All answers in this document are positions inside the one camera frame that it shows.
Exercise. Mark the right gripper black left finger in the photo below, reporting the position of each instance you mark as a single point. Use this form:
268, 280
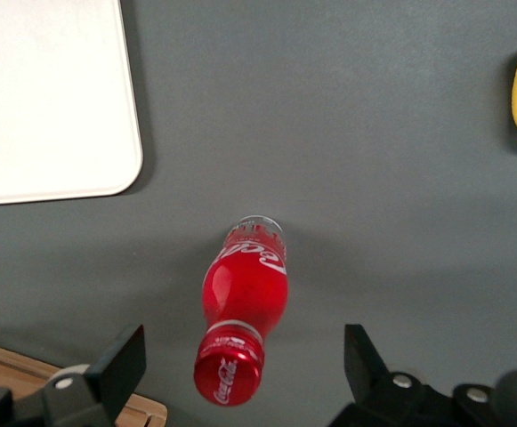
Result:
107, 378

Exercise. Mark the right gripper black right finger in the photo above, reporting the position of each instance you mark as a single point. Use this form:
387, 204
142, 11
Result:
369, 382

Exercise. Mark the red coke bottle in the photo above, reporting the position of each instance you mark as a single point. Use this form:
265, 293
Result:
244, 298

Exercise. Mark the beige rectangular tray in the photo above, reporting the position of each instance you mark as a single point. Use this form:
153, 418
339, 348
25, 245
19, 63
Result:
49, 98

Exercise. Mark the wooden drawer cabinet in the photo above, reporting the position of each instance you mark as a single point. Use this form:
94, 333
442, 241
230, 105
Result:
9, 369

